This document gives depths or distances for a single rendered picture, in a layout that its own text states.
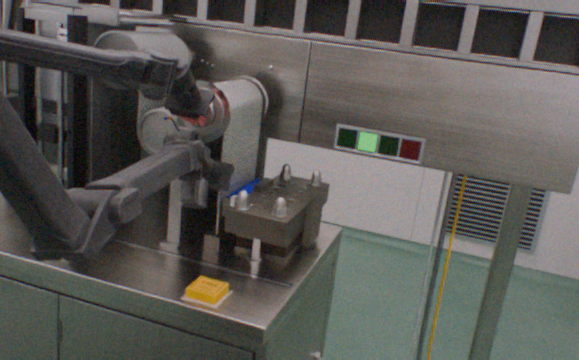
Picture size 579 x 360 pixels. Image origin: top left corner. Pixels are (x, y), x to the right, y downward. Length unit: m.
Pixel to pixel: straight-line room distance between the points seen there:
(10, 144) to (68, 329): 0.83
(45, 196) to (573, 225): 3.68
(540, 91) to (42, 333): 1.36
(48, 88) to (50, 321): 0.56
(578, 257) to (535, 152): 2.64
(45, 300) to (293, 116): 0.82
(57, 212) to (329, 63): 1.02
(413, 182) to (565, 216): 0.99
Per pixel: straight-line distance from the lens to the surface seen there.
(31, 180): 0.72
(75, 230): 0.78
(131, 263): 1.37
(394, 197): 4.06
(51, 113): 1.50
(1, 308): 1.57
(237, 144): 1.45
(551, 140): 1.58
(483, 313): 1.90
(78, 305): 1.40
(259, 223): 1.34
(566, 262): 4.18
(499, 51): 1.62
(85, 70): 1.08
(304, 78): 1.62
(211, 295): 1.19
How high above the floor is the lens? 1.49
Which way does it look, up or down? 17 degrees down
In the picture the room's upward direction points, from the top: 7 degrees clockwise
